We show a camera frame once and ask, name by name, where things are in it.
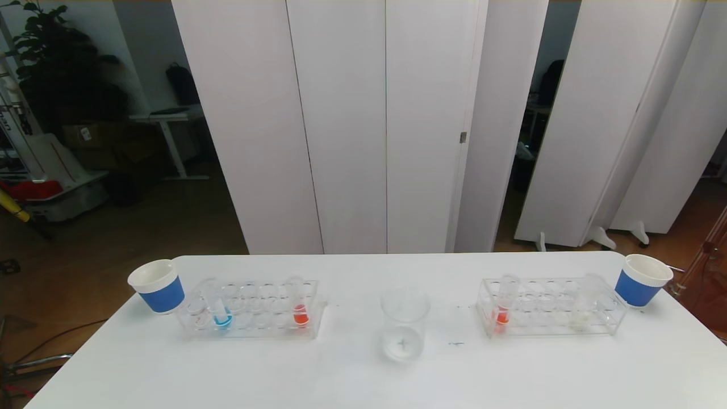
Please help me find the test tube with red liquid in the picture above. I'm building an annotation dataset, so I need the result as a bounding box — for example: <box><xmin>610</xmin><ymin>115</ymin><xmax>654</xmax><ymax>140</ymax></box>
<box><xmin>492</xmin><ymin>274</ymin><xmax>520</xmax><ymax>334</ymax></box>
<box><xmin>286</xmin><ymin>276</ymin><xmax>311</xmax><ymax>328</ymax></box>

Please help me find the test tube with blue liquid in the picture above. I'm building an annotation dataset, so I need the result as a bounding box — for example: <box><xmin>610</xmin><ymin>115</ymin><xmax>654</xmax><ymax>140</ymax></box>
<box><xmin>202</xmin><ymin>278</ymin><xmax>233</xmax><ymax>331</ymax></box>

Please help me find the clear plastic test tube rack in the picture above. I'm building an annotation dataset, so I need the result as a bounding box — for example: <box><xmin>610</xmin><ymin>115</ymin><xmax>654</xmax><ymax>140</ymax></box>
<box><xmin>476</xmin><ymin>277</ymin><xmax>629</xmax><ymax>339</ymax></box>
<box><xmin>176</xmin><ymin>278</ymin><xmax>328</xmax><ymax>340</ymax></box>

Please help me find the clear glass beaker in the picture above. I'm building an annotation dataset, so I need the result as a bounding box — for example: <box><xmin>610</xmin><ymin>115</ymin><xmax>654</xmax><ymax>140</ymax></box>
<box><xmin>380</xmin><ymin>287</ymin><xmax>431</xmax><ymax>362</ymax></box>

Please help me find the test tube with pale liquid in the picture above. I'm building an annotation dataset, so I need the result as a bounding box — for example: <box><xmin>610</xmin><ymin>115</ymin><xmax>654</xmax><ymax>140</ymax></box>
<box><xmin>571</xmin><ymin>273</ymin><xmax>606</xmax><ymax>331</ymax></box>

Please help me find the white folding partition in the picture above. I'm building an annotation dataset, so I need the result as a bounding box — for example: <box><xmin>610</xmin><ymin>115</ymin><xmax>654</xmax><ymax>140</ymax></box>
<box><xmin>514</xmin><ymin>0</ymin><xmax>727</xmax><ymax>252</ymax></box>
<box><xmin>172</xmin><ymin>0</ymin><xmax>549</xmax><ymax>255</ymax></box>

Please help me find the black backpack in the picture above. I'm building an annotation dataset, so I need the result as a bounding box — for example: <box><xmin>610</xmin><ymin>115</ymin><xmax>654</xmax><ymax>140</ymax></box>
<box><xmin>165</xmin><ymin>62</ymin><xmax>201</xmax><ymax>106</ymax></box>

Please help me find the white standing desk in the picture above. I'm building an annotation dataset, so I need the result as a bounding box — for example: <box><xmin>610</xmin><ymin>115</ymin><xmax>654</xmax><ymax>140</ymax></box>
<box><xmin>129</xmin><ymin>105</ymin><xmax>210</xmax><ymax>181</ymax></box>

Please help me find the blue white paper cup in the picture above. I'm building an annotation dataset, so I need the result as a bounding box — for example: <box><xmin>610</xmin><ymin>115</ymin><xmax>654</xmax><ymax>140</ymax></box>
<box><xmin>615</xmin><ymin>253</ymin><xmax>674</xmax><ymax>308</ymax></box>
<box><xmin>127</xmin><ymin>259</ymin><xmax>186</xmax><ymax>315</ymax></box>

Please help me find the black office chair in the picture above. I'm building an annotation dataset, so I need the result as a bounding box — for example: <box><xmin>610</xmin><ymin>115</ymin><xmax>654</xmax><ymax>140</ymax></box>
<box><xmin>536</xmin><ymin>59</ymin><xmax>566</xmax><ymax>106</ymax></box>

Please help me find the brown cardboard box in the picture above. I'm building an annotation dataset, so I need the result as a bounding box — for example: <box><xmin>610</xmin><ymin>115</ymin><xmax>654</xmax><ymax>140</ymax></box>
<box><xmin>61</xmin><ymin>122</ymin><xmax>117</xmax><ymax>153</ymax></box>

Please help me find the white machine base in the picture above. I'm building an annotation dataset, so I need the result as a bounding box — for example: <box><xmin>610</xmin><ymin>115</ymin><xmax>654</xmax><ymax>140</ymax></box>
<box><xmin>0</xmin><ymin>51</ymin><xmax>110</xmax><ymax>223</ymax></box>

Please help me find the red box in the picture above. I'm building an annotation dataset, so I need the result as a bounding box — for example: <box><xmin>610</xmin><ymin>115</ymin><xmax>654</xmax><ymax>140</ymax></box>
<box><xmin>0</xmin><ymin>180</ymin><xmax>63</xmax><ymax>203</ymax></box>

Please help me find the dark green potted plant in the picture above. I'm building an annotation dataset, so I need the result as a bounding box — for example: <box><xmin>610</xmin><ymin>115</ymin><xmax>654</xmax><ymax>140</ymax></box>
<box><xmin>3</xmin><ymin>0</ymin><xmax>130</xmax><ymax>137</ymax></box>

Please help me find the yellow handled tool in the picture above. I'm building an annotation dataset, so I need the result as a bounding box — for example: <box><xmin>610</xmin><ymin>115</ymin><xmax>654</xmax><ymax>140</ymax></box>
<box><xmin>0</xmin><ymin>189</ymin><xmax>32</xmax><ymax>223</ymax></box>

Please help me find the metal chair frame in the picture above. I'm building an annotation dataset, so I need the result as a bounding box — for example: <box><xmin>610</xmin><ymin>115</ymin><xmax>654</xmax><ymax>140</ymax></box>
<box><xmin>0</xmin><ymin>315</ymin><xmax>74</xmax><ymax>401</ymax></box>

